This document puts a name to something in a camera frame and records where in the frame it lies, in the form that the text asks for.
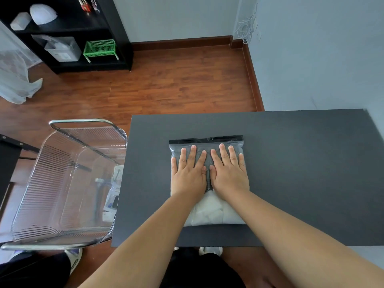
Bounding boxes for person's right forearm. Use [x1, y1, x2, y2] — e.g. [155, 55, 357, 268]
[223, 188, 384, 288]

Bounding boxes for row of nail polish bottles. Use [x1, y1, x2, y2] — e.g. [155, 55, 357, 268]
[77, 0, 101, 13]

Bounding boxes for clear zip bag with cotton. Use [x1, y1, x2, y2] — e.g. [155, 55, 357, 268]
[169, 135, 246, 228]

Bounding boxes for person's left hand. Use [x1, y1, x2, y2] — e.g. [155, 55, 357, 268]
[170, 144, 208, 205]

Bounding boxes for white hand rest block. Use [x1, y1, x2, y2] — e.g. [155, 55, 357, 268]
[9, 12, 32, 31]

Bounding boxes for white coiled cable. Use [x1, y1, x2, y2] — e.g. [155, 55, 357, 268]
[234, 2, 260, 45]

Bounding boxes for black table metal legs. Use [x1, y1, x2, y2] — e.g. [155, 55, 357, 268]
[0, 134, 40, 207]

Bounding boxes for white storage box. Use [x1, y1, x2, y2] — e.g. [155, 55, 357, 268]
[31, 35, 82, 62]

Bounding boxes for white lace tablecloth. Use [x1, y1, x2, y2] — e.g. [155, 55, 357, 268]
[0, 20, 43, 105]

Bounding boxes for pile of small packets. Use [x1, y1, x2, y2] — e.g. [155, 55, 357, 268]
[102, 164, 124, 223]

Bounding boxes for person's left forearm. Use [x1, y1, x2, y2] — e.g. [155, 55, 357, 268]
[78, 193, 208, 288]

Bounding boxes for black bookshelf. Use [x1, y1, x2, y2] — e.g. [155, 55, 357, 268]
[0, 0, 134, 75]

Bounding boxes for green plastic basket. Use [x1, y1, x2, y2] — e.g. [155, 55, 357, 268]
[83, 39, 120, 63]

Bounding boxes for person's black trousers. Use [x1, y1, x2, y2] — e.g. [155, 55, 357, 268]
[159, 248, 246, 288]

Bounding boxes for clear plastic basket with handles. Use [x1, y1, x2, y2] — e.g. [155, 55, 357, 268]
[0, 118, 128, 252]

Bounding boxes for white dome nail lamp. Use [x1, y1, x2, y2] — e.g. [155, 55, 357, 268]
[29, 4, 58, 25]

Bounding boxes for person's right hand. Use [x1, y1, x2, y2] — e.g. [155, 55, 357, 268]
[209, 144, 251, 202]

